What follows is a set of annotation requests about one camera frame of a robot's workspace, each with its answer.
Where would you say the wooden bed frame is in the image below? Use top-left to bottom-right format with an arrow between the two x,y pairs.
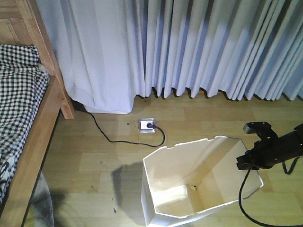
0,0 -> 75,227

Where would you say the black white checkered bedding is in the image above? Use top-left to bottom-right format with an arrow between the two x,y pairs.
0,44 -> 49,201

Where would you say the black power cable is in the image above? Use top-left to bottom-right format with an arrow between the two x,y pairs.
81,110 -> 166,148

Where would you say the white plastic trash bin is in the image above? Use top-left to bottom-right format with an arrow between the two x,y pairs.
141,136 -> 264,227

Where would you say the grey pleated curtain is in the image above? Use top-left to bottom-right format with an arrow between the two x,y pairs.
37,0 -> 303,114

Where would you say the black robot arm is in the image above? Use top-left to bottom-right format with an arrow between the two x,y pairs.
236,122 -> 303,170

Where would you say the silver floor power socket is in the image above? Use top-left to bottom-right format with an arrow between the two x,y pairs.
138,118 -> 156,133

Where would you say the grey round rug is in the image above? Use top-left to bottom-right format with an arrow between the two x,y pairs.
29,171 -> 54,227

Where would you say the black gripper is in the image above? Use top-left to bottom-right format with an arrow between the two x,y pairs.
236,136 -> 284,170

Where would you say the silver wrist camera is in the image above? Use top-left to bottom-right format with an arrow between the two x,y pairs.
243,122 -> 271,134

